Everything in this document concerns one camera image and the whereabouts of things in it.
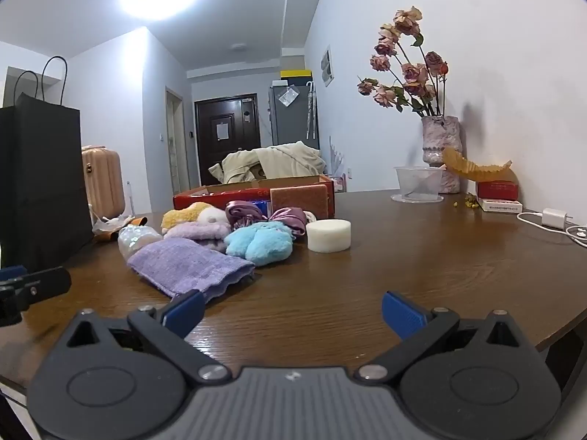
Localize yellow and black box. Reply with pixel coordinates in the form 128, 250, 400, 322
280, 70, 313, 87

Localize brown scouring sponge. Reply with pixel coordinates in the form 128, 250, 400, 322
270, 186, 330, 221

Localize pearly clear plastic bag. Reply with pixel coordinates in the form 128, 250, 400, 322
118, 225, 163, 262

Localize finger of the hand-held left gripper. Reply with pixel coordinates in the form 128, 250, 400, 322
0, 265, 72, 328

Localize red cardboard box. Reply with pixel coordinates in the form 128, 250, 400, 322
173, 174, 335, 221

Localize lilac towel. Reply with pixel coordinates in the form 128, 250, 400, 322
127, 237, 256, 304

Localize grey fridge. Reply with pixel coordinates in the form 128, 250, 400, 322
268, 83, 320, 147

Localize beige coat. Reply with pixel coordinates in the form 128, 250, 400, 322
208, 141, 327, 185

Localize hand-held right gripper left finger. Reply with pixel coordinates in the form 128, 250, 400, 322
64, 290, 231, 386

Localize pink suitcase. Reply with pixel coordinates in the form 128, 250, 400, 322
81, 145, 126, 218

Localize crumpled plastic wrapper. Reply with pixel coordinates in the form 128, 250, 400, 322
92, 214, 148, 243

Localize yellow fluffy plush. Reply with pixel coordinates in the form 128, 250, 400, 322
160, 202, 212, 234

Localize purple satin bow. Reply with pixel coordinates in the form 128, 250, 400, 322
266, 207, 309, 239

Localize white round sponge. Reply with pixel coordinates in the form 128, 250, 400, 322
306, 219, 352, 253

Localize small red box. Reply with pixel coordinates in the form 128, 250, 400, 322
475, 180, 519, 201

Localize small white box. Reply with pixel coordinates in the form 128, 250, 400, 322
477, 198, 524, 214

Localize white fluffy plush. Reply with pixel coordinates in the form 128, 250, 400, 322
197, 206, 230, 227

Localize white cable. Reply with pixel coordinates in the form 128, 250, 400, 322
517, 212, 587, 248

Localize black paper bag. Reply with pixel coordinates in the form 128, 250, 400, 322
0, 56, 95, 271

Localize white umbrella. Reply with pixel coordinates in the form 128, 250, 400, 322
306, 81, 318, 140

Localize blue fluffy plush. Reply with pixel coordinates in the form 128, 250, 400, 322
225, 221, 294, 267

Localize dried pink roses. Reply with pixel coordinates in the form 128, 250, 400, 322
357, 6, 449, 117

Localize amber ribbed plastic tray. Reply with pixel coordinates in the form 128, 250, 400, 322
441, 147, 513, 182

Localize clear plastic cup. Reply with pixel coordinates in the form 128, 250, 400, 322
395, 166, 445, 201

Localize dark entrance door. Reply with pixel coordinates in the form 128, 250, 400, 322
194, 93, 261, 184

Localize purple satin scrunchie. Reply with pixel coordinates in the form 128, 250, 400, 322
225, 201, 269, 231

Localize light interior door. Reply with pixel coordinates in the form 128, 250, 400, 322
165, 86, 191, 195

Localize lilac fluffy plush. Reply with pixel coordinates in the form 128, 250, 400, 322
164, 222, 231, 253

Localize clear plastic lid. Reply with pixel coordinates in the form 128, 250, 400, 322
391, 192, 445, 204

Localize white charger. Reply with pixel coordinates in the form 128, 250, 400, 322
542, 208, 574, 230

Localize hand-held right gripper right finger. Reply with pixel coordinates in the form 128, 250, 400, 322
354, 291, 524, 386

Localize white feather wall sticker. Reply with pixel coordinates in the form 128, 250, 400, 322
329, 135, 349, 175

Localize pink mottled vase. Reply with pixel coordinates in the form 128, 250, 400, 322
421, 116, 463, 194

